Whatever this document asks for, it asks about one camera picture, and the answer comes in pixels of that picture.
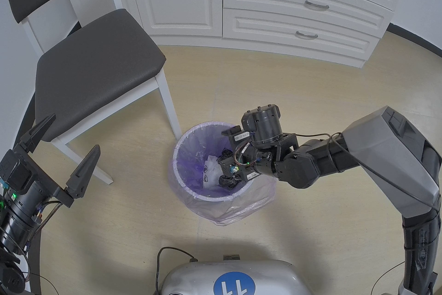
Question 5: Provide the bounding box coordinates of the white paper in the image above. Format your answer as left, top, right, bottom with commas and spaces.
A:
202, 155, 225, 188

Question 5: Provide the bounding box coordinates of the black cable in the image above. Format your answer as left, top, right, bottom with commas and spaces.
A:
155, 247, 199, 295

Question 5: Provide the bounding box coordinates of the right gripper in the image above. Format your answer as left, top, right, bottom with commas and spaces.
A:
220, 148, 277, 183

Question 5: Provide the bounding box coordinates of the white chair with grey seat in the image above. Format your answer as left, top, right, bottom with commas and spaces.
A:
7, 0, 182, 185

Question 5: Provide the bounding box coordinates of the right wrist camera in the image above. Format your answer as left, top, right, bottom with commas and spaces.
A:
221, 125, 254, 149

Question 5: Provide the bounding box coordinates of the white trash bin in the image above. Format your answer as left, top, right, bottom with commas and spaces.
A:
173, 121, 258, 218

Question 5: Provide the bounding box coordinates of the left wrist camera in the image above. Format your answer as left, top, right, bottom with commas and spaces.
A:
0, 150, 31, 196

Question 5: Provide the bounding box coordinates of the purple plastic bag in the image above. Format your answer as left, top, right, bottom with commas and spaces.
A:
168, 120, 277, 226

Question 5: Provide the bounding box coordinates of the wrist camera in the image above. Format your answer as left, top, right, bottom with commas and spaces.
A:
0, 150, 31, 196
221, 125, 254, 149

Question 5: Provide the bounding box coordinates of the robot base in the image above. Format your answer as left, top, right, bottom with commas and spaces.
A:
162, 255, 304, 295

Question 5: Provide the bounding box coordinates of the black plastic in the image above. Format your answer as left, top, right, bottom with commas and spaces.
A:
218, 147, 239, 189

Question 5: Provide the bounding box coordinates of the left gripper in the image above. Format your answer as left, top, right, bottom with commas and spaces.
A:
0, 113, 101, 243

